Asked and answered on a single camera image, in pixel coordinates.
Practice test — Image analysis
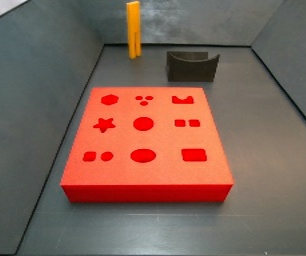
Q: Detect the dark grey curved block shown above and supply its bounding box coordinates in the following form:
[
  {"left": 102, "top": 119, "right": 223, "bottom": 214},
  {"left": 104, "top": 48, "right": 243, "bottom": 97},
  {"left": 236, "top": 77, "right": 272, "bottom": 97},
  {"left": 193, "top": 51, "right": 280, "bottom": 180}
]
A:
[{"left": 167, "top": 51, "right": 220, "bottom": 82}]

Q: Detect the yellow square-circle peg object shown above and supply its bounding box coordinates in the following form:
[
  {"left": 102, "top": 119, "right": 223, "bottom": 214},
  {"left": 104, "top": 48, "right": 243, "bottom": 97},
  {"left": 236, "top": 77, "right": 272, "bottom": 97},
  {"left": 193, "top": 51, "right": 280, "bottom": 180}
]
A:
[{"left": 126, "top": 1, "right": 141, "bottom": 59}]

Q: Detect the red foam shape board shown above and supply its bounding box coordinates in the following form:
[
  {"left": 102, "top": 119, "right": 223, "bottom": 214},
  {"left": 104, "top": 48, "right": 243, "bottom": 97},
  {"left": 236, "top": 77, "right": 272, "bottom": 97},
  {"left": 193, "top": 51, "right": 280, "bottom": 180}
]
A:
[{"left": 60, "top": 87, "right": 233, "bottom": 202}]

